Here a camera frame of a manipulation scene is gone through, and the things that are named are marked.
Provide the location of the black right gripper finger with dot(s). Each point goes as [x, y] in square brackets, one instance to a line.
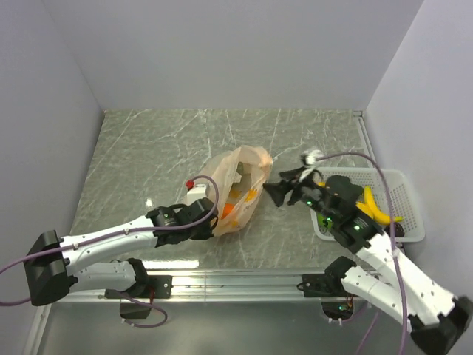
[299, 176]
[278, 191]

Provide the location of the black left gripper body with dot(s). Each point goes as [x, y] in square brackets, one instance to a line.
[201, 233]

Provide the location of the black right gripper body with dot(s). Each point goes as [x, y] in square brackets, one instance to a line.
[328, 212]

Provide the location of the orange translucent plastic bag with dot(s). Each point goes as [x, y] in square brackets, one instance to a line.
[239, 176]

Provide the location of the bright green apple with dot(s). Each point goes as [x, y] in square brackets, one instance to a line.
[325, 222]

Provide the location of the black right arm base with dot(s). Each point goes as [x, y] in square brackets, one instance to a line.
[337, 305]

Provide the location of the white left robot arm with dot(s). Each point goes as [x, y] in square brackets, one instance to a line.
[58, 266]

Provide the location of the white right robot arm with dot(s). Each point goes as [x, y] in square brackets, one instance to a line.
[434, 317]

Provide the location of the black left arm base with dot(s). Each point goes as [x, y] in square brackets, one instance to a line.
[136, 306]

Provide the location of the orange fruit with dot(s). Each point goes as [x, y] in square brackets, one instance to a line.
[228, 208]

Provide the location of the dark brown round fruit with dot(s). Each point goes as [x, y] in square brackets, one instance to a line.
[398, 230]

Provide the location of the yellow banana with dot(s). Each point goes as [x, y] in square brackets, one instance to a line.
[379, 216]

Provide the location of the white perforated plastic basket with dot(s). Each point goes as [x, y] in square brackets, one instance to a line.
[402, 195]

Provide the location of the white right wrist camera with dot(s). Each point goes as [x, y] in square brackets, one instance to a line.
[309, 159]

